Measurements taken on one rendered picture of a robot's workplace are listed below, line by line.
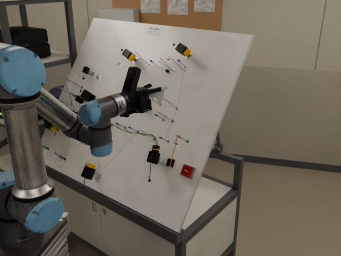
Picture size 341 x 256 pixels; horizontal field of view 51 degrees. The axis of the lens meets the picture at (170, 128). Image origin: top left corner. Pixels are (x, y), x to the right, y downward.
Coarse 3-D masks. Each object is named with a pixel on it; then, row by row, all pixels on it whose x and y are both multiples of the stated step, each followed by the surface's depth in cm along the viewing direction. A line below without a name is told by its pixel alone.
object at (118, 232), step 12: (108, 216) 205; (120, 216) 198; (108, 228) 209; (120, 228) 201; (132, 228) 194; (144, 228) 187; (108, 240) 213; (120, 240) 205; (132, 240) 197; (144, 240) 191; (156, 240) 184; (108, 252) 218; (120, 252) 209; (132, 252) 201; (144, 252) 194; (156, 252) 187; (168, 252) 181
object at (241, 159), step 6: (222, 144) 213; (216, 150) 216; (222, 150) 215; (216, 156) 215; (222, 156) 212; (228, 156) 210; (234, 156) 209; (228, 162) 211; (234, 162) 208; (240, 162) 205; (234, 168) 209; (240, 168) 207; (234, 174) 210; (240, 174) 209; (234, 180) 212; (240, 180) 211; (234, 186) 213; (240, 186) 213
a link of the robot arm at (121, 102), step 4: (112, 96) 120; (116, 96) 121; (120, 96) 121; (116, 100) 119; (120, 100) 120; (124, 100) 121; (120, 104) 120; (124, 104) 121; (120, 108) 120; (124, 108) 122; (120, 112) 121; (124, 112) 123
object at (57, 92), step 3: (54, 87) 404; (51, 90) 393; (54, 90) 393; (57, 90) 393; (60, 90) 393; (51, 93) 383; (54, 93) 383; (57, 93) 383; (60, 93) 383; (54, 96) 375; (57, 96) 375; (57, 99) 373
